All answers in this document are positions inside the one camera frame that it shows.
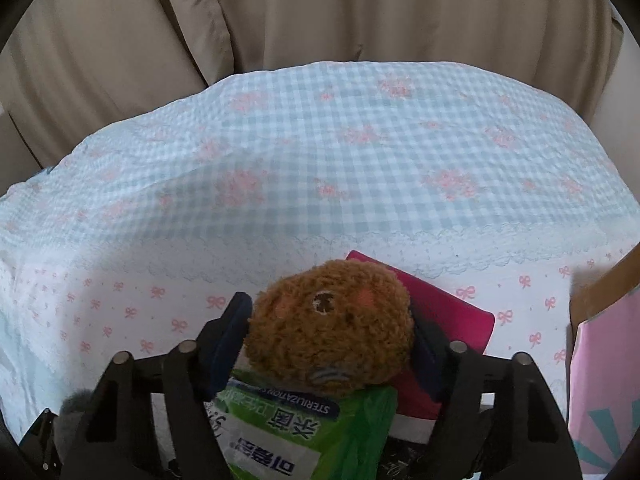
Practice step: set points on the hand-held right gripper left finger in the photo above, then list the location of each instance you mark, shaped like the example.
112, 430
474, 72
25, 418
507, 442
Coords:
227, 341

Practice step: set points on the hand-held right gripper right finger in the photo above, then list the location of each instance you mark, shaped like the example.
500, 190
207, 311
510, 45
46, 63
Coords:
428, 355

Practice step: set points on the brown plush bear toy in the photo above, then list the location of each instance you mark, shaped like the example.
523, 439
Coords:
327, 327

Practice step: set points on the green wet wipes pack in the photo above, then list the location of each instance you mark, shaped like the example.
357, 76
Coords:
305, 435

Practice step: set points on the blue gingham floral blanket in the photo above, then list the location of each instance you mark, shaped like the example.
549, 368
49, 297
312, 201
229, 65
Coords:
310, 200

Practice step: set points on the grey fluffy object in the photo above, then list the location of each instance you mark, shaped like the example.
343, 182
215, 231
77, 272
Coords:
75, 420

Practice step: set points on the pink paper bag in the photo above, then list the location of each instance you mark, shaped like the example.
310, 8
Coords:
602, 390

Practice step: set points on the brown cardboard box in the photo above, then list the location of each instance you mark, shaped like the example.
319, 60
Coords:
600, 290

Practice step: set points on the beige curtain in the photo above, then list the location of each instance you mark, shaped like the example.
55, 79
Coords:
310, 15

